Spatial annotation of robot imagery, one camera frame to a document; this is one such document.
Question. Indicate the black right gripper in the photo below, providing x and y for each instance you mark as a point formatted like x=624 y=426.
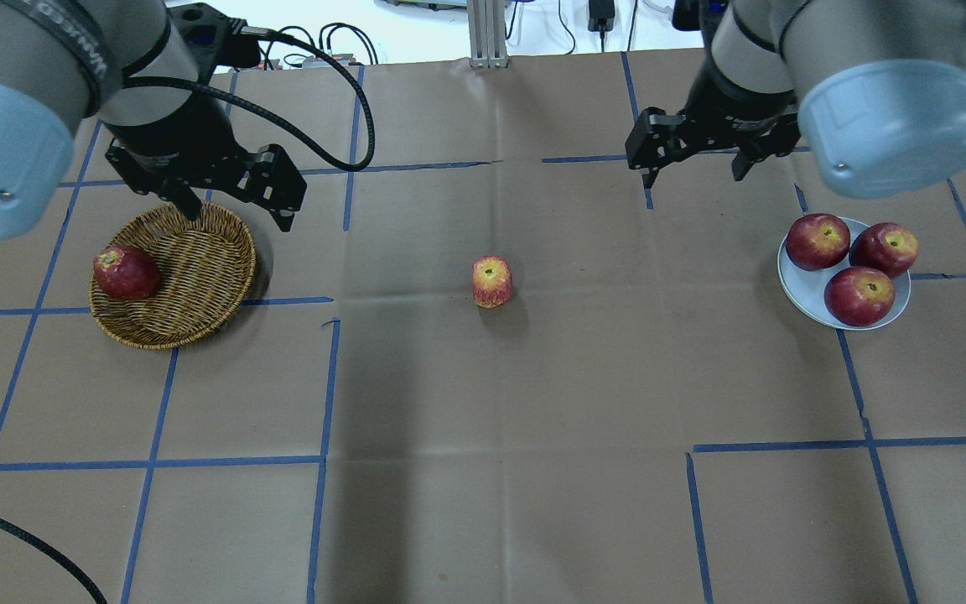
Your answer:
x=726 y=109

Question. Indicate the red apple on plate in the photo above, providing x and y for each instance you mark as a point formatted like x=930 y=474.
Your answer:
x=817 y=241
x=859 y=296
x=888 y=247

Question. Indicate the red apple left on plate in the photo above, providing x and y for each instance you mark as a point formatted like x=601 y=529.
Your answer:
x=817 y=241

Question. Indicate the aluminium frame post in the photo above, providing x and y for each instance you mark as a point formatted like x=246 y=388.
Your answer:
x=487 y=34

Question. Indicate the red apple front on plate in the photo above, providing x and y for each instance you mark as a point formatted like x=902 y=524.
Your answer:
x=859 y=296

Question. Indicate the white round plate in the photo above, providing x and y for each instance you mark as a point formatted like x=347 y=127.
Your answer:
x=806 y=288

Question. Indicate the red apple back on plate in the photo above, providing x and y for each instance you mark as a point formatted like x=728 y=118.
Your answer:
x=888 y=247

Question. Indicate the black power adapter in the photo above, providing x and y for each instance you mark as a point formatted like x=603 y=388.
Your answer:
x=601 y=15

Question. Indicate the dark red apple in basket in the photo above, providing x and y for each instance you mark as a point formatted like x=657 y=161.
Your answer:
x=126 y=272

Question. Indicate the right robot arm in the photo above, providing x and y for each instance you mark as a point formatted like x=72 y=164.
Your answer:
x=875 y=89

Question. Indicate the woven wicker basket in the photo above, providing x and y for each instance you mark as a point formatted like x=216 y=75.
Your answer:
x=207 y=268

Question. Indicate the red yellow apple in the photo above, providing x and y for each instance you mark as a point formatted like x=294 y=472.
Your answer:
x=492 y=281

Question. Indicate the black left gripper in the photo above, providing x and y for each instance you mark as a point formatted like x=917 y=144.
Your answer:
x=171 y=141

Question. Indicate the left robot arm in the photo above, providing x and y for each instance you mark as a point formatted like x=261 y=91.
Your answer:
x=143 y=70

